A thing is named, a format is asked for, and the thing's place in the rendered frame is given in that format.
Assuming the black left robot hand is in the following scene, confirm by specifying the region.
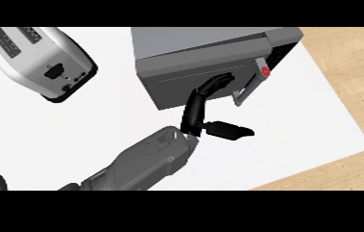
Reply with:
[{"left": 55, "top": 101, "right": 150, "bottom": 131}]
[{"left": 179, "top": 72, "right": 256, "bottom": 142}]

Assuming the dark grey microwave door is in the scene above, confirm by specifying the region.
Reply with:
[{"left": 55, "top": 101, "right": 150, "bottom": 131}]
[{"left": 135, "top": 38, "right": 275, "bottom": 111}]

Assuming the grey microwave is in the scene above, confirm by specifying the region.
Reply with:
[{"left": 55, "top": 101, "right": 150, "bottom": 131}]
[{"left": 130, "top": 27, "right": 305, "bottom": 111}]

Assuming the silver and black toaster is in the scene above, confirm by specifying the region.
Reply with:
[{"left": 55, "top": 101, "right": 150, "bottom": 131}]
[{"left": 0, "top": 27, "right": 99, "bottom": 104}]

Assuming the grey microwave door handle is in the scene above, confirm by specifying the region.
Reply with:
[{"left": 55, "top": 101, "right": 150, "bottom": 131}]
[{"left": 231, "top": 57, "right": 272, "bottom": 108}]

